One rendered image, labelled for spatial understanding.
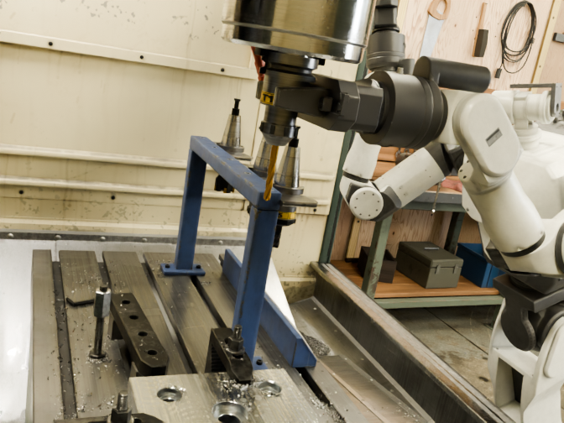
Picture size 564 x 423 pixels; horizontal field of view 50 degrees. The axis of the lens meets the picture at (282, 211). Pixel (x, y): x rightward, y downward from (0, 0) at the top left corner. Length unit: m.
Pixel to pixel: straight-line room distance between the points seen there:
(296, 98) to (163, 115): 1.06
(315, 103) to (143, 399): 0.43
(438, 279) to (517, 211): 2.84
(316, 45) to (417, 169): 0.86
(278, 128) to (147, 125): 1.04
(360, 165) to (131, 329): 0.66
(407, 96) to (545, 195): 0.55
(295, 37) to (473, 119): 0.25
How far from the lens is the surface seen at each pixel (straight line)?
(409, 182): 1.43
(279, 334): 1.16
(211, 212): 1.79
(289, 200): 0.97
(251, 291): 1.00
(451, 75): 0.77
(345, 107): 0.64
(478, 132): 0.75
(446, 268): 3.69
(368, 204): 1.39
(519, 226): 0.86
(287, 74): 0.65
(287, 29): 0.60
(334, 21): 0.61
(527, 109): 1.25
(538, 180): 1.20
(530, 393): 1.50
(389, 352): 1.64
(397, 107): 0.70
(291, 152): 1.01
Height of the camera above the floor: 1.45
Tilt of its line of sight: 15 degrees down
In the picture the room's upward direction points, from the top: 10 degrees clockwise
